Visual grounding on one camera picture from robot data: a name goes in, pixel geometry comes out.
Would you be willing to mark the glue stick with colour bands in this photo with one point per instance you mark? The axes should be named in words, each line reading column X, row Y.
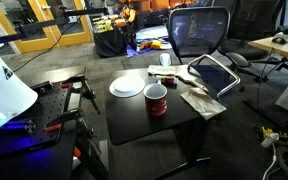
column 169, row 80

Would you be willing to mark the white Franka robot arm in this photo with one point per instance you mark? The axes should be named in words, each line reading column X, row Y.
column 4, row 90

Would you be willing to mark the red enamel mug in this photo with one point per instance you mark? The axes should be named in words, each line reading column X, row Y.
column 156, row 105

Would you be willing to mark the white round plate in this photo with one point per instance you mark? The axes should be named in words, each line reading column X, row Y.
column 126, row 86

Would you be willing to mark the folded beige cloth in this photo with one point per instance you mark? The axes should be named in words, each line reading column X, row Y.
column 161, row 70

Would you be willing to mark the small black table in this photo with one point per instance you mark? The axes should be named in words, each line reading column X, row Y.
column 130, row 120

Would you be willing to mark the small white oval object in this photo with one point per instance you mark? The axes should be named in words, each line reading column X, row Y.
column 165, row 59

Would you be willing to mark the wooden paint brush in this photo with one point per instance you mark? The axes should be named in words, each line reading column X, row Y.
column 190, row 81

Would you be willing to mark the black draped table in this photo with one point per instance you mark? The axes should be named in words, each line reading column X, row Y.
column 112, row 43

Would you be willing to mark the blue cloth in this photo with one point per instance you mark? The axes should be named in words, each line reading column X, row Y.
column 150, row 33

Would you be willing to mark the crumpled beige napkin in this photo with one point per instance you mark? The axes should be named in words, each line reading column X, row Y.
column 202, row 103

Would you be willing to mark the pile of yellow objects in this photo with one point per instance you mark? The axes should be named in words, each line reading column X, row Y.
column 104, row 24

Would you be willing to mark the orange machine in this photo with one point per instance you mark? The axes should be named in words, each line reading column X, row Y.
column 129, row 13

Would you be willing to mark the mesh office chair chrome arms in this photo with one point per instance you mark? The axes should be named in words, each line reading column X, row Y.
column 197, row 31

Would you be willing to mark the narrow yellow framed door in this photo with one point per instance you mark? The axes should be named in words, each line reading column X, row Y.
column 74, row 38

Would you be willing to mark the wide yellow framed door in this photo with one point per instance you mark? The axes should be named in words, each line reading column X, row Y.
column 34, row 45

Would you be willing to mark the long black rig bar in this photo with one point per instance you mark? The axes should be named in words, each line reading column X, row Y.
column 44, row 25

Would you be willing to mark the black padded office chair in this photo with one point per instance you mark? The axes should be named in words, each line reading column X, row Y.
column 250, row 23

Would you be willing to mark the white plastic bottle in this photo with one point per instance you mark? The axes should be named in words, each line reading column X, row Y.
column 269, row 140

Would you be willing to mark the black device on desk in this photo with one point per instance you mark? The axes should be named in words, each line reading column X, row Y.
column 281, row 37

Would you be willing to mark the light wooden desk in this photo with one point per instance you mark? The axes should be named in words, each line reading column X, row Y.
column 285, row 48

